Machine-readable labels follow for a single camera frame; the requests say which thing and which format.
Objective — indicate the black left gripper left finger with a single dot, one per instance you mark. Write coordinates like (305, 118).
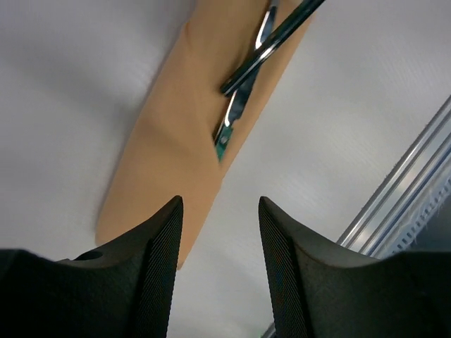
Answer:
(123, 288)

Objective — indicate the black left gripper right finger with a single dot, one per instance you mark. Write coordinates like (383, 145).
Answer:
(321, 289)

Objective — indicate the green handled knife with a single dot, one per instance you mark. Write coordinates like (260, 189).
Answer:
(240, 96)

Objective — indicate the green handled fork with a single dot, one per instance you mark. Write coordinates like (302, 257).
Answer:
(278, 37)

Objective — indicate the front aluminium rail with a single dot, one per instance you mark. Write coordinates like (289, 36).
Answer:
(424, 167)

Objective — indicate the slotted cable duct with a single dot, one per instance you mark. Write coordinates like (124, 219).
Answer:
(406, 235)

